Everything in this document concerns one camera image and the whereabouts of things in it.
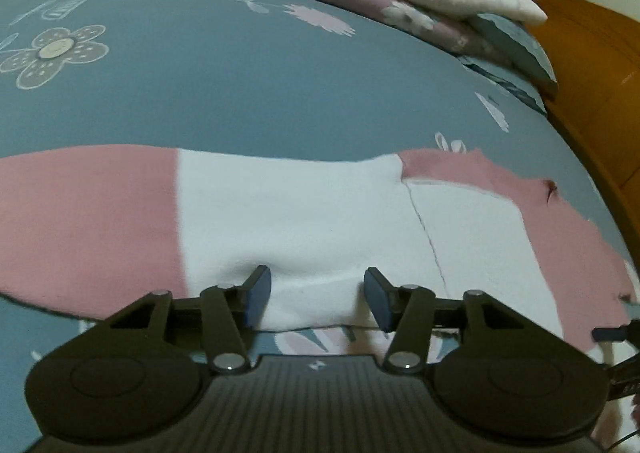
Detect pink and white sweater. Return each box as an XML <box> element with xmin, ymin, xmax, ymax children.
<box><xmin>0</xmin><ymin>144</ymin><xmax>640</xmax><ymax>351</ymax></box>

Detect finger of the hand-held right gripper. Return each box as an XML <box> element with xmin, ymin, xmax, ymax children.
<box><xmin>605</xmin><ymin>360</ymin><xmax>640</xmax><ymax>401</ymax></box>
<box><xmin>592</xmin><ymin>327</ymin><xmax>640</xmax><ymax>344</ymax></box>

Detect blue floral bed sheet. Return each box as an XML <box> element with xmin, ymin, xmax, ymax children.
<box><xmin>0</xmin><ymin>0</ymin><xmax>640</xmax><ymax>453</ymax></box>

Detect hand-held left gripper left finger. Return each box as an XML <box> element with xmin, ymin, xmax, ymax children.
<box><xmin>102</xmin><ymin>264</ymin><xmax>273</xmax><ymax>375</ymax></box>

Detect wooden bed headboard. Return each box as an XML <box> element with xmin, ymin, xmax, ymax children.
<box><xmin>517</xmin><ymin>0</ymin><xmax>640</xmax><ymax>264</ymax></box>

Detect blue pillow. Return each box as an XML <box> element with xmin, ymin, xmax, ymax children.
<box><xmin>460</xmin><ymin>55</ymin><xmax>548</xmax><ymax>116</ymax></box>
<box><xmin>467</xmin><ymin>13</ymin><xmax>558</xmax><ymax>94</ymax></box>

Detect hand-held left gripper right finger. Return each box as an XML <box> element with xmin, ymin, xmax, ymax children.
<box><xmin>363</xmin><ymin>267</ymin><xmax>551</xmax><ymax>375</ymax></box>

